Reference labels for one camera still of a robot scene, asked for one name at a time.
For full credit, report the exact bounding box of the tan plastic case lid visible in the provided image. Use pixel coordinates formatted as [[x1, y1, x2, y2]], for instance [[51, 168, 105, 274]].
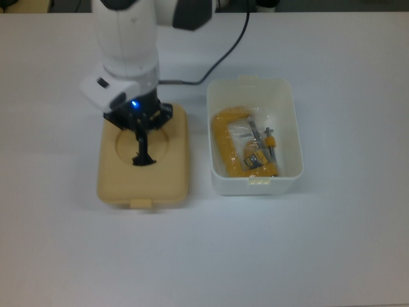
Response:
[[96, 102, 189, 210]]

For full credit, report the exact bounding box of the yellow C-clamp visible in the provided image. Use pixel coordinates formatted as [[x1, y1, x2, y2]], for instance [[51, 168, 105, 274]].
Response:
[[210, 107, 281, 178]]

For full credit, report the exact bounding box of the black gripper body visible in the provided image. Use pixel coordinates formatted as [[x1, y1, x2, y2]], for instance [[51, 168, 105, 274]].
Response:
[[123, 90, 163, 129]]

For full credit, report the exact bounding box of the white plastic tool case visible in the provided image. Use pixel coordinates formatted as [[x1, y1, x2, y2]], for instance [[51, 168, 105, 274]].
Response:
[[206, 75, 304, 196]]

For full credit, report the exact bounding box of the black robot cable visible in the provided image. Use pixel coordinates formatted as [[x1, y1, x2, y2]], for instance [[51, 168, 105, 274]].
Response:
[[158, 0, 252, 86]]

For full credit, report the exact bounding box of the clear plastic bag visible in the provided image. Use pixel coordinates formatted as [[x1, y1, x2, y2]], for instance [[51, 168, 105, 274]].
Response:
[[212, 107, 284, 178]]

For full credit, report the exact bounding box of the black folding lid handle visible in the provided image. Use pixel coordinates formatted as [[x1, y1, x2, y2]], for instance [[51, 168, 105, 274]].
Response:
[[130, 127, 157, 167]]

